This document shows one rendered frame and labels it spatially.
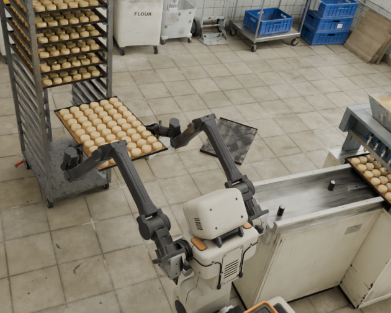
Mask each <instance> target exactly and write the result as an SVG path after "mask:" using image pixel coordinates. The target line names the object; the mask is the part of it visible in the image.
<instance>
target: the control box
mask: <svg viewBox="0 0 391 313"><path fill-rule="evenodd" d="M253 198H255V196H253ZM255 200H256V202H257V204H259V205H260V203H259V202H258V200H257V199H256V198H255ZM260 207H261V210H262V211H263V210H264V209H263V208H262V206H261V205H260ZM273 226H274V224H273V223H272V221H271V219H270V218H269V216H268V218H267V229H266V231H265V234H262V235H260V236H259V237H260V239H261V241H262V242H263V244H264V245H269V244H270V241H271V239H272V235H273V233H274V232H273V231H272V228H273Z"/></svg>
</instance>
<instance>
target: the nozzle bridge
mask: <svg viewBox="0 0 391 313"><path fill-rule="evenodd" d="M338 128H339V129H340V130H341V131H342V132H348V135H347V137H346V139H345V141H344V143H343V146H342V149H343V150H344V151H351V150H357V149H360V147H361V145H362V146H363V147H364V148H365V149H366V150H367V151H368V152H369V153H370V154H371V155H372V156H373V157H374V158H375V159H376V160H378V161H379V162H380V163H381V164H382V165H383V166H384V167H385V168H386V169H387V170H388V171H390V172H391V164H390V163H389V159H388V158H387V157H388V156H389V155H390V154H391V132H389V131H388V130H387V129H386V128H385V127H384V126H383V125H381V124H380V123H379V122H378V121H376V120H375V119H374V118H373V116H372V111H371V106H370V104H361V105H356V106H348V107H347V108H346V110H345V112H344V115H343V118H342V119H341V122H340V125H339V127H338ZM369 132H371V133H373V134H374V135H373V139H372V141H371V143H367V139H366V136H367V134H368V133H369ZM371 133H370V134H369V135H368V136H367V138H369V136H370V135H371ZM377 138H378V140H381V142H380V145H379V147H378V149H377V150H374V146H373V143H374V141H375V140H376V139H377ZM378 140H376V141H375V143H374V145H375V144H376V143H377V142H378ZM384 145H386V146H388V150H387V153H386V154H385V156H384V157H382V156H381V154H382V153H381V152H380V149H381V148H382V147H383V146H384ZM386 146H385V147H384V148H383V149H382V150H381V151H383V150H384V149H385V148H386ZM390 157H391V155H390V156H389V158H390Z"/></svg>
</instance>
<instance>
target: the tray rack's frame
mask: <svg viewBox="0 0 391 313"><path fill-rule="evenodd" d="M0 20H1V27H2V34H3V39H4V46H5V51H6V58H7V66H8V70H9V78H10V82H11V90H12V97H13V102H14V109H15V114H16V121H17V129H18V133H19V141H20V148H21V152H22V154H23V155H21V156H22V158H23V160H24V161H27V163H28V164H29V166H30V168H31V170H32V172H33V173H34V175H35V177H36V179H37V181H38V182H39V184H40V186H41V187H42V189H43V191H44V193H42V194H43V196H44V198H45V203H46V204H47V206H48V203H47V199H48V191H47V181H46V178H45V177H44V175H43V173H42V171H41V169H40V168H39V166H38V164H37V162H36V161H35V159H34V157H33V156H32V154H31V152H30V150H29V149H28V147H25V142H24V134H23V129H22V121H21V116H20V109H19V100H18V96H17V88H16V80H15V75H14V67H13V62H12V55H11V46H10V42H9V34H8V29H7V21H6V13H5V8H4V1H3V0H0ZM46 90H47V91H44V98H45V99H46V101H47V103H48V104H46V105H45V110H46V111H47V113H48V114H49V116H48V117H47V123H48V124H49V126H50V127H51V120H50V108H49V102H48V89H46ZM48 134H49V135H50V137H51V138H52V128H49V129H48ZM48 143H49V144H50V146H51V147H52V149H53V150H51V151H48V152H49V153H50V155H51V156H52V158H53V159H54V161H50V163H51V164H52V167H53V168H54V169H55V171H51V173H52V175H53V176H54V177H55V179H56V180H55V181H52V182H53V184H54V185H55V187H56V190H54V191H53V198H54V201H57V200H59V199H63V198H65V197H68V196H72V195H74V194H78V193H81V192H83V191H87V190H89V189H92V188H96V187H98V186H102V185H103V186H104V185H105V184H107V183H108V180H107V179H106V174H104V173H103V172H102V171H100V172H98V170H97V169H95V170H93V171H91V172H90V173H89V174H87V176H86V177H85V178H84V179H82V180H79V181H75V182H72V183H69V182H68V181H66V180H65V179H64V175H63V173H64V171H63V170H62V169H61V168H60V166H61V164H62V163H63V156H64V152H65V148H67V147H68V146H69V145H70V144H71V145H73V146H75V145H78V144H77V142H76V141H75V139H74V138H73V137H72V136H69V137H64V138H59V139H56V140H52V139H51V140H49V142H48ZM24 165H25V167H26V163H25V162H24Z"/></svg>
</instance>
